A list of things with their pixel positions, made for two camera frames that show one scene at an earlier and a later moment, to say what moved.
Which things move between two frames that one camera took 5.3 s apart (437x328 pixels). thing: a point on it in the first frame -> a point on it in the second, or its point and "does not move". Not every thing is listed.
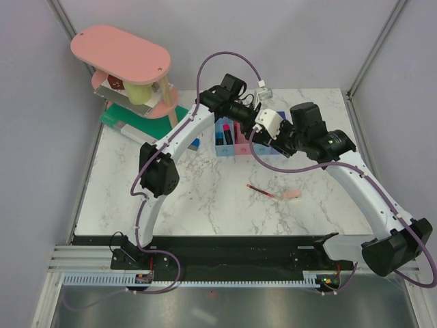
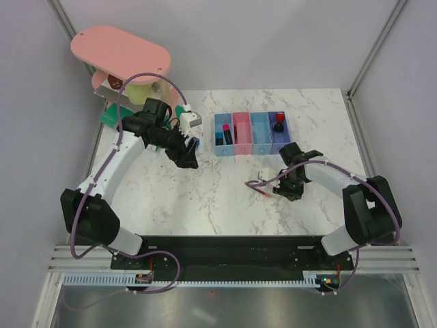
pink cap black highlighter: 226,128 does not move
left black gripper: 247,128 -> 184,156
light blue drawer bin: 227,149 does not move
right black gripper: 270,141 -> 290,195
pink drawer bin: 242,145 does not move
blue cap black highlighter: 219,138 does not move
